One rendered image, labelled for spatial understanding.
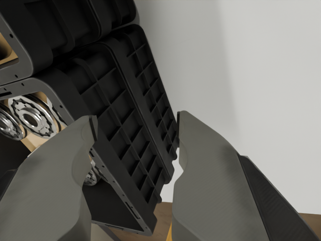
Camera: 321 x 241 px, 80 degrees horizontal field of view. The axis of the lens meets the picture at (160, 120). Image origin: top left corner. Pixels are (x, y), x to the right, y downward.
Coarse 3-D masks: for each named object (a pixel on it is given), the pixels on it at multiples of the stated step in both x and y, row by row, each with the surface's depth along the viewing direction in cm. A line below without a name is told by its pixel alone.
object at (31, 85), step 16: (32, 80) 18; (48, 80) 18; (64, 80) 19; (0, 96) 22; (16, 96) 20; (48, 96) 19; (64, 96) 19; (80, 96) 21; (64, 112) 19; (80, 112) 20; (96, 144) 22; (96, 160) 23; (112, 160) 24; (112, 176) 24; (128, 176) 27; (128, 192) 27; (128, 208) 29; (144, 208) 30; (112, 224) 36; (144, 224) 30
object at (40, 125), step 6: (24, 108) 34; (24, 114) 35; (30, 114) 34; (36, 114) 34; (24, 120) 36; (36, 120) 34; (42, 120) 34; (30, 126) 36; (36, 126) 36; (42, 126) 35
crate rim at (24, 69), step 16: (0, 0) 15; (16, 0) 16; (0, 16) 15; (16, 16) 16; (0, 32) 16; (16, 32) 15; (32, 32) 17; (16, 48) 16; (32, 48) 16; (48, 48) 18; (16, 64) 17; (32, 64) 17; (48, 64) 19; (0, 80) 20; (16, 80) 19
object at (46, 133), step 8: (24, 96) 32; (8, 104) 35; (16, 104) 34; (24, 104) 33; (32, 104) 33; (40, 104) 32; (16, 112) 36; (40, 112) 33; (48, 112) 33; (48, 120) 34; (48, 128) 36; (56, 128) 35; (40, 136) 38; (48, 136) 37
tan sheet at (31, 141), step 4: (28, 136) 47; (32, 136) 46; (36, 136) 46; (24, 140) 49; (28, 140) 48; (32, 140) 47; (36, 140) 47; (40, 140) 46; (44, 140) 45; (24, 144) 50; (28, 144) 50; (32, 144) 49; (36, 144) 48; (40, 144) 48; (28, 148) 51; (32, 148) 50
